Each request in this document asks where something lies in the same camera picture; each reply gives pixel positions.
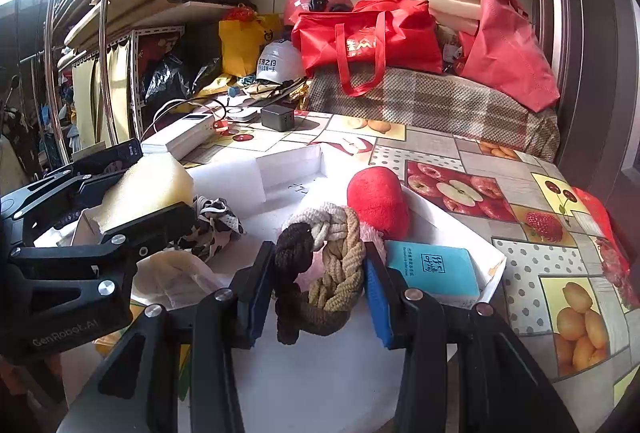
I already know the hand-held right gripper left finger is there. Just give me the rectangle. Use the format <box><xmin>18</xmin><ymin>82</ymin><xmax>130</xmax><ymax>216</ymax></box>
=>
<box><xmin>57</xmin><ymin>240</ymin><xmax>278</xmax><ymax>433</ymax></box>

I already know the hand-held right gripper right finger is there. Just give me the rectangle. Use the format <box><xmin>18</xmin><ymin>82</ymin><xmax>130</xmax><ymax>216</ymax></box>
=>
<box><xmin>362</xmin><ymin>242</ymin><xmax>581</xmax><ymax>433</ymax></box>

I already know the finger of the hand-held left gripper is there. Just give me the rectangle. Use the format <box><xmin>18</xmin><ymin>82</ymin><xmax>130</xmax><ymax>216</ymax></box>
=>
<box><xmin>9</xmin><ymin>202</ymin><xmax>197</xmax><ymax>266</ymax></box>
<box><xmin>0</xmin><ymin>163</ymin><xmax>121</xmax><ymax>221</ymax></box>

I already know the yellow sponge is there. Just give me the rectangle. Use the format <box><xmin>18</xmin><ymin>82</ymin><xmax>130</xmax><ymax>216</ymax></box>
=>
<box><xmin>92</xmin><ymin>154</ymin><xmax>195</xmax><ymax>234</ymax></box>

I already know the knotted rope toy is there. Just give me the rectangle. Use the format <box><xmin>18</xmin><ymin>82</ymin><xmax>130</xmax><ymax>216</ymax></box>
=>
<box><xmin>274</xmin><ymin>203</ymin><xmax>367</xmax><ymax>345</ymax></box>

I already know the white cardboard box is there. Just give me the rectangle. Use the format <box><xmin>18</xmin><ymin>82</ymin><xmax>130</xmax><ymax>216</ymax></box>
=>
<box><xmin>35</xmin><ymin>144</ymin><xmax>507</xmax><ymax>433</ymax></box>

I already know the white cloth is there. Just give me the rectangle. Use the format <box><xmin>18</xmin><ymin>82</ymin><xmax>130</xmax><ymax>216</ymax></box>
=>
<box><xmin>131</xmin><ymin>250</ymin><xmax>228</xmax><ymax>311</ymax></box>

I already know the cow print scrunchie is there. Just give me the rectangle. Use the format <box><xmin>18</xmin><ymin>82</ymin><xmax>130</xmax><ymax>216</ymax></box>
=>
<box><xmin>172</xmin><ymin>194</ymin><xmax>246</xmax><ymax>261</ymax></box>

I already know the blue tissue packet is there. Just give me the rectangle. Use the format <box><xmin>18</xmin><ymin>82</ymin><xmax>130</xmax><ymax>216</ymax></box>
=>
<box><xmin>384</xmin><ymin>240</ymin><xmax>482</xmax><ymax>303</ymax></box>

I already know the white power bank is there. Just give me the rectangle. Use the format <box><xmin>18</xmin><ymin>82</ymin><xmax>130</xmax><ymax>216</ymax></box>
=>
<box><xmin>141</xmin><ymin>114</ymin><xmax>217</xmax><ymax>160</ymax></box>

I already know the red and pink plush toy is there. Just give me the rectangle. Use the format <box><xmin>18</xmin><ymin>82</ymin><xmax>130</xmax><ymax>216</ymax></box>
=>
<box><xmin>346</xmin><ymin>166</ymin><xmax>412</xmax><ymax>264</ymax></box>

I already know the yellow curtain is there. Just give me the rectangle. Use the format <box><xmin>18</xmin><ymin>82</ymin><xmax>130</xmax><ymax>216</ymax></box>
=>
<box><xmin>70</xmin><ymin>40</ymin><xmax>133</xmax><ymax>148</ymax></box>

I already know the black plastic bag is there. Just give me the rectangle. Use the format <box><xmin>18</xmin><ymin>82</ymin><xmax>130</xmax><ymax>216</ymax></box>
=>
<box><xmin>145</xmin><ymin>53</ymin><xmax>221</xmax><ymax>108</ymax></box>

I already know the black charger block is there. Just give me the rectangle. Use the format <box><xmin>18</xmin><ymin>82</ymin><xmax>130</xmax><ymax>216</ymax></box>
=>
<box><xmin>260</xmin><ymin>105</ymin><xmax>296</xmax><ymax>132</ymax></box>

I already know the metal pipe rack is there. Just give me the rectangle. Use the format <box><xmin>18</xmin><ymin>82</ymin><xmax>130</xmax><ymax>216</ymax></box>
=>
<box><xmin>15</xmin><ymin>0</ymin><xmax>126</xmax><ymax>164</ymax></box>

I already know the plaid covered bench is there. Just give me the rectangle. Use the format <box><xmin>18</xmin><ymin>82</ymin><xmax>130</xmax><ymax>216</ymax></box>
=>
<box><xmin>305</xmin><ymin>65</ymin><xmax>561</xmax><ymax>162</ymax></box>

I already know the yellow bag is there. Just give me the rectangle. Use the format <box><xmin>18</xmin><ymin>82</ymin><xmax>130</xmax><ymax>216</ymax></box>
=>
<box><xmin>218</xmin><ymin>13</ymin><xmax>283</xmax><ymax>78</ymax></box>

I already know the white helmet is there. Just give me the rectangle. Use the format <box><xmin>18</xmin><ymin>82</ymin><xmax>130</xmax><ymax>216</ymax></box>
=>
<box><xmin>256</xmin><ymin>40</ymin><xmax>305</xmax><ymax>84</ymax></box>

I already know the red plastic bag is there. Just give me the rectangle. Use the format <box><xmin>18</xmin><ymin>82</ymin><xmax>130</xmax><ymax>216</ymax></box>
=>
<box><xmin>572</xmin><ymin>187</ymin><xmax>640</xmax><ymax>309</ymax></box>

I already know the red tote bag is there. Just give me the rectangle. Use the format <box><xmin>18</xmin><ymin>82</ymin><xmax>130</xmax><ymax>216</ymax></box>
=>
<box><xmin>291</xmin><ymin>0</ymin><xmax>445</xmax><ymax>98</ymax></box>

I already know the red helmet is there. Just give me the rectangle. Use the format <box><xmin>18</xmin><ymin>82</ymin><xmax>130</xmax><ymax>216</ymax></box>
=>
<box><xmin>284</xmin><ymin>0</ymin><xmax>353</xmax><ymax>28</ymax></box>

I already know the plain red fabric bag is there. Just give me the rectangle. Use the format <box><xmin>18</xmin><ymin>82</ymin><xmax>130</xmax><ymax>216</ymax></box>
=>
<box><xmin>457</xmin><ymin>0</ymin><xmax>561</xmax><ymax>112</ymax></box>

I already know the brown metal door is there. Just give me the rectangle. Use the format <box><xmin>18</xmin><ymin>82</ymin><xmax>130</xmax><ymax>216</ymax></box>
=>
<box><xmin>520</xmin><ymin>0</ymin><xmax>640</xmax><ymax>194</ymax></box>

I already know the white cable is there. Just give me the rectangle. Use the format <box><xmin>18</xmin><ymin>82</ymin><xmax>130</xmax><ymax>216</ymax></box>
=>
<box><xmin>142</xmin><ymin>99</ymin><xmax>231</xmax><ymax>138</ymax></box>

